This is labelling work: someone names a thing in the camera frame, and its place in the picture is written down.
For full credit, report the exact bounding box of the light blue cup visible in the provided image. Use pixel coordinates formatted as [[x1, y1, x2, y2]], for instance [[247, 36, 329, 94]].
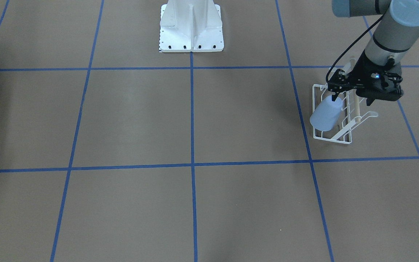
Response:
[[310, 96, 344, 131]]

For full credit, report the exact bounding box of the blue tape line lengthwise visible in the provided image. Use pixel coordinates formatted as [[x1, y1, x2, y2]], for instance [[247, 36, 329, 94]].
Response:
[[189, 52, 198, 262]]

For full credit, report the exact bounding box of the white wire cup holder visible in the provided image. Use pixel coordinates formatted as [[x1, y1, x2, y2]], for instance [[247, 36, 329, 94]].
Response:
[[312, 84, 379, 144]]

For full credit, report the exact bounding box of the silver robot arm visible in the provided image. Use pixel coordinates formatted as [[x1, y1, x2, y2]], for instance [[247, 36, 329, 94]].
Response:
[[326, 0, 419, 106]]

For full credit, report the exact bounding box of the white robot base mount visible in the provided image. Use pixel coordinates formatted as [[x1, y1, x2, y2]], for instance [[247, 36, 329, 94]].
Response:
[[159, 0, 224, 53]]

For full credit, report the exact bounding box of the blue tape line crosswise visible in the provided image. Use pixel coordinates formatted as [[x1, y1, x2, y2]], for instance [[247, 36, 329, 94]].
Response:
[[0, 156, 419, 174]]

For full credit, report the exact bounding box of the black camera cable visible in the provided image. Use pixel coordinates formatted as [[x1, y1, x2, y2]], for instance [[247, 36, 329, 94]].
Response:
[[325, 14, 386, 85]]

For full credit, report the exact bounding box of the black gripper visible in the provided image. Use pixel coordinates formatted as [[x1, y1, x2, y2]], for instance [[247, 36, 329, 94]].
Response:
[[330, 58, 404, 106]]

